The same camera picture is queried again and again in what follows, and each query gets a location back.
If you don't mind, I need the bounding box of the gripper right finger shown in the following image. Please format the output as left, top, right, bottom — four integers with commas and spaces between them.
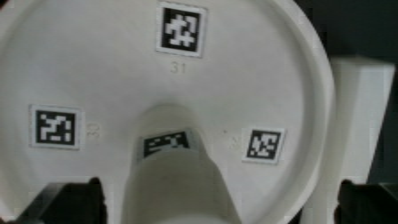
335, 180, 398, 224

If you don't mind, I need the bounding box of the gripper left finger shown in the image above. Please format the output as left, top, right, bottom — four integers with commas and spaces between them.
14, 177, 106, 224

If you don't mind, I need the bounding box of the white cylindrical table leg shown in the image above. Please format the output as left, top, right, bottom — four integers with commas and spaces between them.
120, 128, 245, 224

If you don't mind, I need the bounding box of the white round table top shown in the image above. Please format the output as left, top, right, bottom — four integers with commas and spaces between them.
0, 0, 334, 224

